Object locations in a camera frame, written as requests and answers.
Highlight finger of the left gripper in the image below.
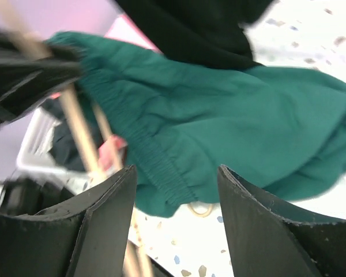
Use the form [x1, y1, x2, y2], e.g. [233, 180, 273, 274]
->
[0, 32, 82, 125]

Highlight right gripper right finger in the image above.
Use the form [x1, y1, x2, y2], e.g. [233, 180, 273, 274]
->
[217, 165, 346, 277]

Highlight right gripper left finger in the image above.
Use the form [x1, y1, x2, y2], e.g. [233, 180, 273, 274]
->
[0, 166, 137, 276]

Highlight beige wooden hanger front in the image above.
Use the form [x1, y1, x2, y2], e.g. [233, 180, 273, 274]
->
[0, 1, 154, 276]

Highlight teal green shorts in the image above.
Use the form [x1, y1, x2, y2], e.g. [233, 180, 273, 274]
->
[48, 32, 346, 218]

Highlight black shorts on hanger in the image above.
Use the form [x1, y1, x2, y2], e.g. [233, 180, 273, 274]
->
[117, 0, 272, 70]

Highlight white laundry basket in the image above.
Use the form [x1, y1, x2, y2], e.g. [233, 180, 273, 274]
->
[17, 108, 90, 194]

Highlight dark navy garment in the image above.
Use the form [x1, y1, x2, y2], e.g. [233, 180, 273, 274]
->
[42, 98, 104, 173]

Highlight pink garment in basket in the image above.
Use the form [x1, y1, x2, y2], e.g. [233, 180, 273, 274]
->
[98, 135, 127, 171]

